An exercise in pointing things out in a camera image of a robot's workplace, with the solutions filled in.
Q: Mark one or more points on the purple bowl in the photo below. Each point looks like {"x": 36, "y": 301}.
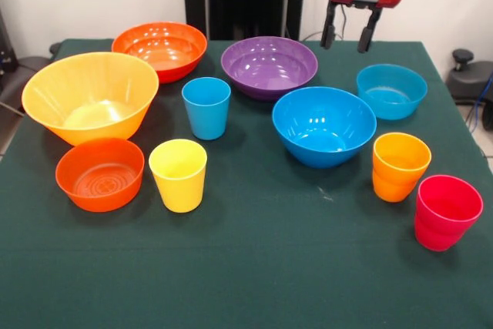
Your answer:
{"x": 269, "y": 67}

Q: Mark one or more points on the small teal bowl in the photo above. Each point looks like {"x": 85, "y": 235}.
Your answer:
{"x": 393, "y": 109}

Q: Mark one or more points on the deep blue bowl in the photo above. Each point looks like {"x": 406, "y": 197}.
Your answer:
{"x": 323, "y": 152}

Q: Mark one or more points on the orange cup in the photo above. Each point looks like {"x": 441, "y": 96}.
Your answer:
{"x": 396, "y": 186}

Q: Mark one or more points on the blue cup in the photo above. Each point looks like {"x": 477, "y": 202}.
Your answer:
{"x": 207, "y": 117}

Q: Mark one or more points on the wide red-orange bowl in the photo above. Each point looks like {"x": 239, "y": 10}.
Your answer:
{"x": 161, "y": 48}

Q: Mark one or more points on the pink cup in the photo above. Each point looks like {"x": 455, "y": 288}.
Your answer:
{"x": 439, "y": 232}

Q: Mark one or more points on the yellow cup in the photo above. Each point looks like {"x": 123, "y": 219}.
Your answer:
{"x": 179, "y": 190}

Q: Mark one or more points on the dark green table cloth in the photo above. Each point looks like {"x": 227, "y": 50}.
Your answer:
{"x": 246, "y": 267}

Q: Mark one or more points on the large yellow bowl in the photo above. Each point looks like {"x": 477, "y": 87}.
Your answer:
{"x": 58, "y": 86}

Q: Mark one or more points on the small red-orange bowl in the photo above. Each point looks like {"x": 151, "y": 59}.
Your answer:
{"x": 100, "y": 198}

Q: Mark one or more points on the black pedestal foot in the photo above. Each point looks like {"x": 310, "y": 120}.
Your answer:
{"x": 470, "y": 82}
{"x": 23, "y": 74}

